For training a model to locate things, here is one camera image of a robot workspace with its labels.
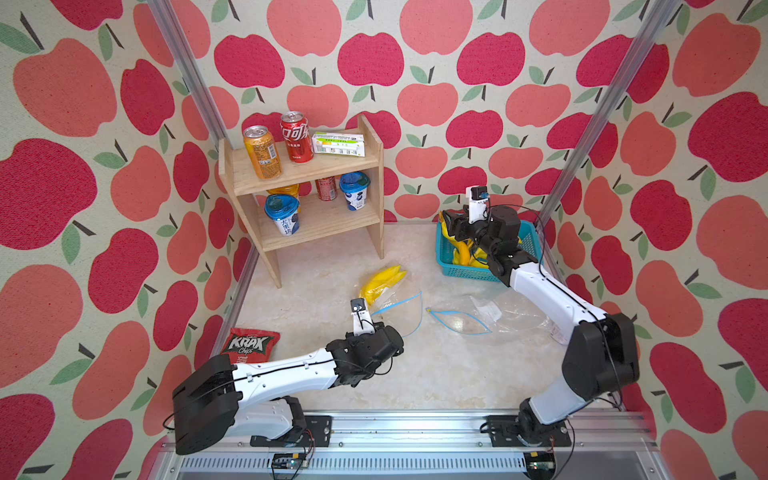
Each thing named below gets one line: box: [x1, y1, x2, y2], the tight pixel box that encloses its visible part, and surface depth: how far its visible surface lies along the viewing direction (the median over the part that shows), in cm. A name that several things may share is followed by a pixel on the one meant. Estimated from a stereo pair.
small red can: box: [315, 176, 339, 202], surface depth 97 cm
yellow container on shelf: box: [266, 183, 299, 198], surface depth 90 cm
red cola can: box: [280, 110, 314, 164], surface depth 72 cm
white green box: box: [312, 132, 366, 157], surface depth 78 cm
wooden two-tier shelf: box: [219, 115, 385, 289], surface depth 80 cm
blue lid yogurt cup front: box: [264, 194, 301, 237], surface depth 86 cm
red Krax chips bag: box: [221, 328, 281, 364], surface depth 88 cm
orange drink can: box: [243, 125, 282, 179], surface depth 68 cm
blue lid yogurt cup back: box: [339, 171, 371, 212], surface depth 92 cm
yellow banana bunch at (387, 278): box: [359, 265, 407, 306], surface depth 100 cm
